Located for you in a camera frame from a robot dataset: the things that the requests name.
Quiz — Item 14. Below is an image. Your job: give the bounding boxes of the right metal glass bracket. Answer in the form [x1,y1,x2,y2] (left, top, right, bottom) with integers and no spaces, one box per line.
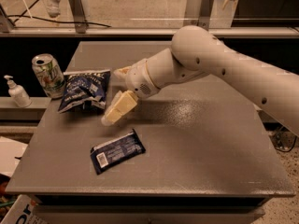
[198,0,214,30]

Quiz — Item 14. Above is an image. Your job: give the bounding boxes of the metal glass bracket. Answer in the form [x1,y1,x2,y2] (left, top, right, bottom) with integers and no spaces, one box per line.
[68,0,88,34]
[198,0,214,30]

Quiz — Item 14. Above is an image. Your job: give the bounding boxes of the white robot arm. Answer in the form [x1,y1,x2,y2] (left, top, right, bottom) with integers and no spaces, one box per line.
[102,25,299,135]

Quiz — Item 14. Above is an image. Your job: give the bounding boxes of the left metal glass bracket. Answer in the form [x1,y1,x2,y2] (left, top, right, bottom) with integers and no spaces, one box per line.
[68,0,88,34]

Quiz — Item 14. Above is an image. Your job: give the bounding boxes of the blue chip bag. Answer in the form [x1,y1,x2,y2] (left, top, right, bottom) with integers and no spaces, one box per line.
[58,69,110,113]

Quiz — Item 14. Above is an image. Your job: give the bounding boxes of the white paper sheet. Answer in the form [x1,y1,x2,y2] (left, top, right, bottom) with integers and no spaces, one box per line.
[0,136,27,177]

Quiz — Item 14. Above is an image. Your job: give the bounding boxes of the white pump lotion bottle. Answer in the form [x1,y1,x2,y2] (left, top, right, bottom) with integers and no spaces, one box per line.
[4,75,32,107]

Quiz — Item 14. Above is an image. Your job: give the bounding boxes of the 7up soda can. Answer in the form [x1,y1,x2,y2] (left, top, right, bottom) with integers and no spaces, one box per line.
[32,53,65,99]

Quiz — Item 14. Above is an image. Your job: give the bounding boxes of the black cable behind glass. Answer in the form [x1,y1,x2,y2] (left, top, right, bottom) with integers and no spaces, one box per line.
[7,0,112,29]

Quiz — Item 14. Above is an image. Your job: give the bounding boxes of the white cardboard box with print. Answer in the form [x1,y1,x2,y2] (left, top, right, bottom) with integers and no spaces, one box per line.
[0,195,49,224]

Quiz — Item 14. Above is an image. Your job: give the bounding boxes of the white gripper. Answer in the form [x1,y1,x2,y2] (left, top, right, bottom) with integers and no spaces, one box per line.
[101,59,160,126]

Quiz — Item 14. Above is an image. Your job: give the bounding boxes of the dark blue snack bar wrapper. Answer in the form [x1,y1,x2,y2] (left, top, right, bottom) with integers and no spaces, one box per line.
[90,130,146,175]

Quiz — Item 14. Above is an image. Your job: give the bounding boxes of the black cable on floor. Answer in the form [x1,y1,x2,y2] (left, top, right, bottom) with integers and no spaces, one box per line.
[271,126,299,153]

